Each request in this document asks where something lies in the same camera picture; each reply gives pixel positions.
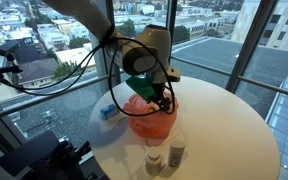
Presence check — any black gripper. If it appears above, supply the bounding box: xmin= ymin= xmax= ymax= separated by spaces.
xmin=151 ymin=81 xmax=172 ymax=112

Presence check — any orange plastic carrier bag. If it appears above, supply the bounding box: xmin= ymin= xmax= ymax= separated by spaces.
xmin=122 ymin=92 xmax=180 ymax=140

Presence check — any tall white cylindrical bottle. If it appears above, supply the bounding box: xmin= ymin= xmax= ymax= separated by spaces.
xmin=168 ymin=139 xmax=186 ymax=168

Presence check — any white capped pill bottle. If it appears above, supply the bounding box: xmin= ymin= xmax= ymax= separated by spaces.
xmin=144 ymin=147 xmax=163 ymax=177

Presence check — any blue white small box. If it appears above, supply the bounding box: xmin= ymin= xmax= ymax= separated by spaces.
xmin=99 ymin=103 xmax=120 ymax=121

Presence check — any metal window railing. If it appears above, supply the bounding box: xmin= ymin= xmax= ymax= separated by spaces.
xmin=0 ymin=55 xmax=288 ymax=122

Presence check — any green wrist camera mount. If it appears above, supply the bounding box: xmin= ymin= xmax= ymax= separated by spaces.
xmin=125 ymin=75 xmax=157 ymax=103

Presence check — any dark window frame post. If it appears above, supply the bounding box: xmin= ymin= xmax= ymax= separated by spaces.
xmin=225 ymin=0 xmax=279 ymax=94

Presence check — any thin black cable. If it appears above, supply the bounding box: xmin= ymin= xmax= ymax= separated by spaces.
xmin=0 ymin=43 xmax=103 ymax=98

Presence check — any black camera on stand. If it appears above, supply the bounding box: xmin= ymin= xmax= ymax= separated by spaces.
xmin=0 ymin=39 xmax=24 ymax=82

